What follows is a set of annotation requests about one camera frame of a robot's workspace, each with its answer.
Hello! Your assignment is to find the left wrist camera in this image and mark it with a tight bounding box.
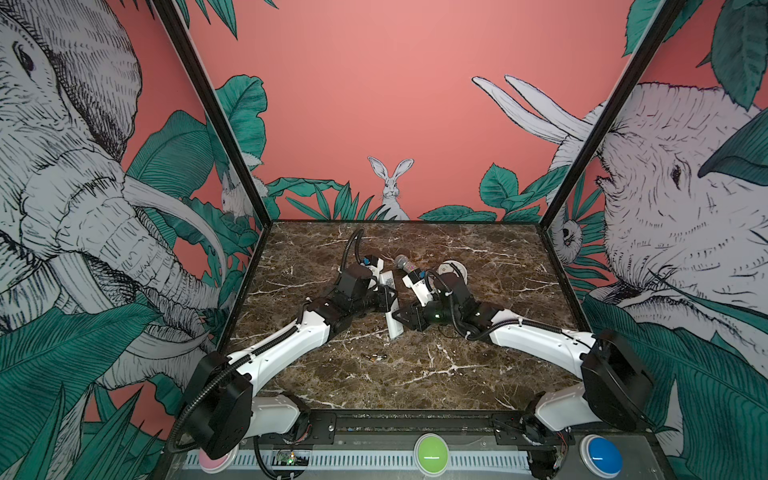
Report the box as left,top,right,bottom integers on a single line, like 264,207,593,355
361,255,384,289

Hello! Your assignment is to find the glitter microphone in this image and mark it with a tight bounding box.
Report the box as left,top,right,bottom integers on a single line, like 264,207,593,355
394,254,420,274

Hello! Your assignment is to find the white vented cable duct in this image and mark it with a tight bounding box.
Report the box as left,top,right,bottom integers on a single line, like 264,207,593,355
182,448,532,475

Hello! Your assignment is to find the blue push button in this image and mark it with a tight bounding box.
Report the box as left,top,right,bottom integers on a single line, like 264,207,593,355
579,434,623,479

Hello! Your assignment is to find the pink push button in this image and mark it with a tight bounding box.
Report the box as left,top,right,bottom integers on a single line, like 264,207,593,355
198,447,239,474

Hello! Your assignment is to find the white alarm clock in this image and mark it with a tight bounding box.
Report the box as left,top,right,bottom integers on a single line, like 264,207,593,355
437,260,468,284

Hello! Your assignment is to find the black front rail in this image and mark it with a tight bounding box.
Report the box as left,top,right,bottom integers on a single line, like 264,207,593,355
251,409,631,448

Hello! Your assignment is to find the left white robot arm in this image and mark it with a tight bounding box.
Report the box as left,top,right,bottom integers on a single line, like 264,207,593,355
166,229,396,460

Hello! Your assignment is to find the white remote control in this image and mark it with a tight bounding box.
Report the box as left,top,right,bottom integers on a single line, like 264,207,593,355
379,270,404,340

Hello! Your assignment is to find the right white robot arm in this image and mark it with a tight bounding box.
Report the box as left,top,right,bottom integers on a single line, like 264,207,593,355
391,255,654,445

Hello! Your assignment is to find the green push button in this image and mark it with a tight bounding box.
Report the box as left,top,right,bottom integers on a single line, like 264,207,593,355
414,433,450,478

